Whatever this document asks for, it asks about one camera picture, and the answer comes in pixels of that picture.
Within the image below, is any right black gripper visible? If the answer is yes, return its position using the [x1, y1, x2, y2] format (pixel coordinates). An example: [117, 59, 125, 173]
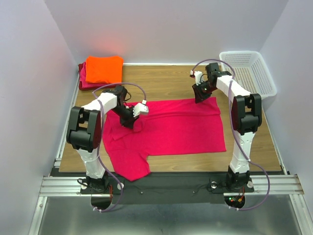
[191, 80, 216, 103]

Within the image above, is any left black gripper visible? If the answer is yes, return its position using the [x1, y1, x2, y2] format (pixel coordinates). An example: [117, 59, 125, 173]
[112, 105, 139, 130]

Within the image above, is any crimson t shirt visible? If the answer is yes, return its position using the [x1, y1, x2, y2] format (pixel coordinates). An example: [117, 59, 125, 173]
[103, 97, 226, 181]

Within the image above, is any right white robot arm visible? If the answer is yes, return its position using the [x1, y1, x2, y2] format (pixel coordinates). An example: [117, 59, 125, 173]
[190, 63, 262, 191]

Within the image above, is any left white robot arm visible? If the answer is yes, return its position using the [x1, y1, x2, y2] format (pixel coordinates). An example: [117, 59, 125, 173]
[66, 85, 139, 193]

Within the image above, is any white plastic basket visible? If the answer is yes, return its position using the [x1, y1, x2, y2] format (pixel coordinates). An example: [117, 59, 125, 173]
[219, 50, 277, 99]

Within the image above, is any folded orange t shirt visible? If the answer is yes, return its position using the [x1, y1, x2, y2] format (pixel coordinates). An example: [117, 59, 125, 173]
[86, 56, 124, 84]

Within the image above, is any folded pink t shirt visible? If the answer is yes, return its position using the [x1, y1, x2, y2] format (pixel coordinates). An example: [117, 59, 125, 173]
[78, 61, 118, 90]

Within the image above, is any folded dark red t shirt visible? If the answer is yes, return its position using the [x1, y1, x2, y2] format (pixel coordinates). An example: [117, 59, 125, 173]
[77, 63, 122, 93]

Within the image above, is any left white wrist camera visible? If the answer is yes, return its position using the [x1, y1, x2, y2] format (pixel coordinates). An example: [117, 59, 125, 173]
[133, 99, 149, 118]

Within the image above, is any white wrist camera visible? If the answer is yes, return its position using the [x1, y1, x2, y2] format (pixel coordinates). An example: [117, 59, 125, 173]
[133, 99, 149, 118]
[190, 70, 205, 86]

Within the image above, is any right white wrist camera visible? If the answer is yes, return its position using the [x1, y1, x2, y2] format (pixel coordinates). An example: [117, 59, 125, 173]
[190, 70, 205, 86]

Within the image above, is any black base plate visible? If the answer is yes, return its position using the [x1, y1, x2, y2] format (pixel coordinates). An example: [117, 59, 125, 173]
[77, 172, 254, 208]

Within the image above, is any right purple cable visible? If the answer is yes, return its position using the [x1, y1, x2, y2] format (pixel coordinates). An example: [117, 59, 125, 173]
[192, 59, 271, 212]

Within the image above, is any aluminium frame rail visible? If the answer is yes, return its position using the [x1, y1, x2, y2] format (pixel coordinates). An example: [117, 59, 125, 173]
[29, 175, 304, 235]

